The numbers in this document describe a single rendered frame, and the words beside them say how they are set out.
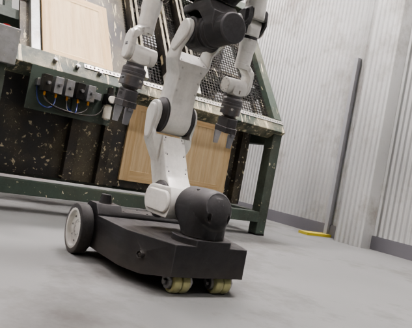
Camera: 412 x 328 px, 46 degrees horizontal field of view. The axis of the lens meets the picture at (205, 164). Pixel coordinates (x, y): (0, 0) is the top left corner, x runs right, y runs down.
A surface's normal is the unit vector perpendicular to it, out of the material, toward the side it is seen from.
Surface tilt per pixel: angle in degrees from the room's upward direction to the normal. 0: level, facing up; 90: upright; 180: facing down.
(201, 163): 90
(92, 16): 56
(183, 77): 100
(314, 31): 90
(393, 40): 90
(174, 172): 60
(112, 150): 90
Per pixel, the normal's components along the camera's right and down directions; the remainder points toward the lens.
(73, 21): 0.58, -0.47
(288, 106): -0.82, -0.16
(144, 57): 0.50, 0.22
